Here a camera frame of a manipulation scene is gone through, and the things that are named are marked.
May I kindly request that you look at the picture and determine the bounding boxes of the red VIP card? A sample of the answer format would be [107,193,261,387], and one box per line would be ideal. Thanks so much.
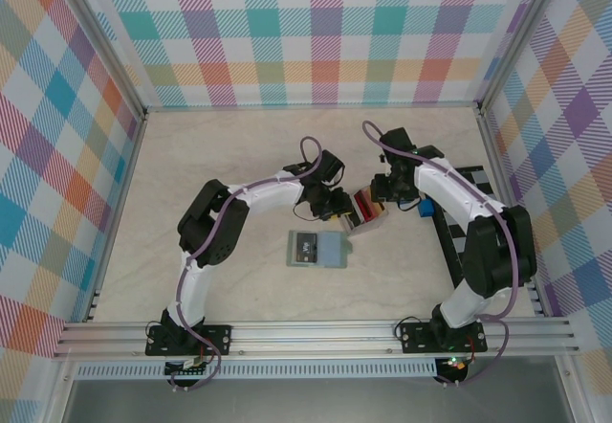
[354,191,379,221]

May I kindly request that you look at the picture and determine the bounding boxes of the light green card holder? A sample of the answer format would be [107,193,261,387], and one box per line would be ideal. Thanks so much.
[286,230,355,270]

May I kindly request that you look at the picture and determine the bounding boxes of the clear acrylic card stand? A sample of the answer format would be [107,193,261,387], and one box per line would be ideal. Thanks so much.
[339,188,391,238]

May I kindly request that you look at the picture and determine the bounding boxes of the black VIP card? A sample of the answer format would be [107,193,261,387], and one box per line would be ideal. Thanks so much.
[292,234,320,264]

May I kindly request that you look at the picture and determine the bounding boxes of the black grey chessboard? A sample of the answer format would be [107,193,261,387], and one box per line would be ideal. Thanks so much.
[429,167,503,283]

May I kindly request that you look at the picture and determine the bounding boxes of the small control circuit board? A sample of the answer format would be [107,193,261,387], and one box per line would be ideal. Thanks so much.
[439,354,470,372]
[164,356,211,377]

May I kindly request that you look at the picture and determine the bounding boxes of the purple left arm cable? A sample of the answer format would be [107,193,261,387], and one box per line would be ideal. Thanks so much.
[172,135,324,390]

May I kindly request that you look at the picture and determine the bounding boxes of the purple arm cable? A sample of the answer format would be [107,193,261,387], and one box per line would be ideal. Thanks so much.
[172,135,324,390]
[361,119,522,389]

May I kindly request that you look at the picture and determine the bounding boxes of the aluminium back frame rail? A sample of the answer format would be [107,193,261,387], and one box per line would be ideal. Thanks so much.
[142,101,484,112]

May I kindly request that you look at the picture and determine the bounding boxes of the aluminium mounting rail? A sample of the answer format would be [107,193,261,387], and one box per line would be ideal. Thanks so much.
[53,323,582,360]

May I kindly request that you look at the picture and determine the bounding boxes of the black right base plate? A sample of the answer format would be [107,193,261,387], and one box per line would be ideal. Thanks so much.
[397,323,485,355]

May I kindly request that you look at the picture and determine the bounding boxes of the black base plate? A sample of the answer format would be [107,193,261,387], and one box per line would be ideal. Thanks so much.
[145,324,234,357]
[397,323,485,355]

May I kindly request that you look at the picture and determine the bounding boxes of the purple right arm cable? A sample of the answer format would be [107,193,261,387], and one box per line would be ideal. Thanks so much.
[361,119,522,389]

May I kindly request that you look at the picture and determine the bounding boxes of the slotted grey cable duct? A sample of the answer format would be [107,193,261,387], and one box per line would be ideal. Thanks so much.
[76,364,439,380]

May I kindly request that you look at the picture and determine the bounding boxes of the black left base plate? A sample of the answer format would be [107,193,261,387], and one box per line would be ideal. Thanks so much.
[145,324,234,357]

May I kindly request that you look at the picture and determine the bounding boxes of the aluminium frame post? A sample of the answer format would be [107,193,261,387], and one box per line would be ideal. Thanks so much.
[475,0,551,116]
[55,0,148,121]

